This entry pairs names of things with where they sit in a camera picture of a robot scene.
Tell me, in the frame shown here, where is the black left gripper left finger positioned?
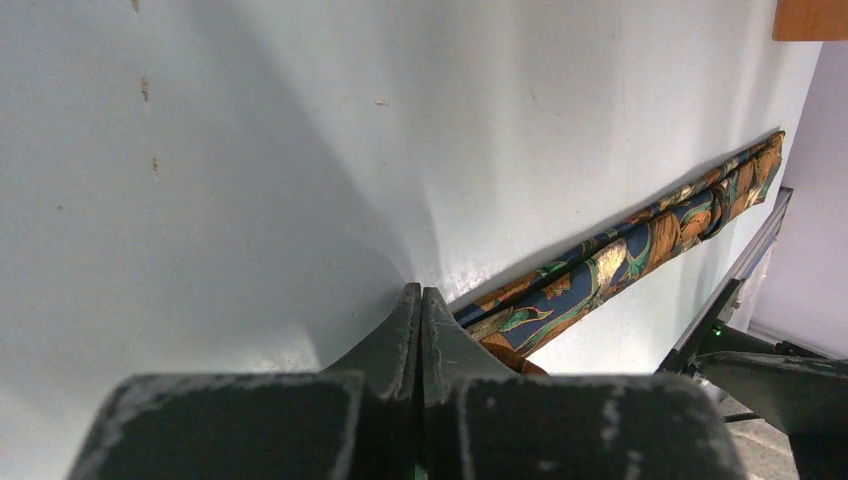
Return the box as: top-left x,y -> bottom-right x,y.
69,283 -> 422,479

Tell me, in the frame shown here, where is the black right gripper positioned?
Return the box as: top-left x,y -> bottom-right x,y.
658,279 -> 847,479

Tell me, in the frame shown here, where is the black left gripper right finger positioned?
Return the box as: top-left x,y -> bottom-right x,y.
421,287 -> 746,479

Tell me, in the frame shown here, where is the dark floral patterned tie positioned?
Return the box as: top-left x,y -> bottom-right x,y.
454,131 -> 785,374

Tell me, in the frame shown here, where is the orange compartment tray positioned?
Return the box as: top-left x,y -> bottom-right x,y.
772,0 -> 847,42

